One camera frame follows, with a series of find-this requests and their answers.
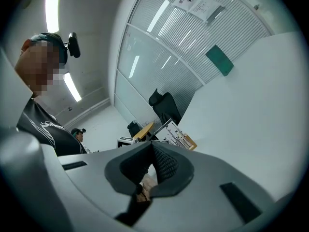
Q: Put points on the white rectangular table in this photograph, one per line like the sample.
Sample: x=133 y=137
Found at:
x=241 y=105

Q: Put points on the black chair backrest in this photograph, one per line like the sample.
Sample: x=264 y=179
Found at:
x=134 y=128

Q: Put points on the black head-mounted camera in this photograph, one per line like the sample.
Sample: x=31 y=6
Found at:
x=74 y=45

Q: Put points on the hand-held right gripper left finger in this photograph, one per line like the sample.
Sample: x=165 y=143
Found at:
x=101 y=161

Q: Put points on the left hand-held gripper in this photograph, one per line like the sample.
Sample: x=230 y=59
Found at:
x=125 y=141

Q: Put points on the black mesh office chair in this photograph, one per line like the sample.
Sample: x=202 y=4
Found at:
x=166 y=105

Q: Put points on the round wooden table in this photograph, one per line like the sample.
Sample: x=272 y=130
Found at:
x=144 y=129

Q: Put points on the person's head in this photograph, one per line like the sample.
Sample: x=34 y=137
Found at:
x=38 y=64

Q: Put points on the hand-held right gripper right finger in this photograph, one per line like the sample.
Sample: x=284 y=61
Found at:
x=205 y=178

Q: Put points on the dark green box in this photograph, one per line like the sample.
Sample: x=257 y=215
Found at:
x=219 y=60

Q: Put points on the person's black printed t-shirt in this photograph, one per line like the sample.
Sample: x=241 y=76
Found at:
x=48 y=134

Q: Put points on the ceiling light strip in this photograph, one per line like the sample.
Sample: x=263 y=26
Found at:
x=72 y=87
x=52 y=8

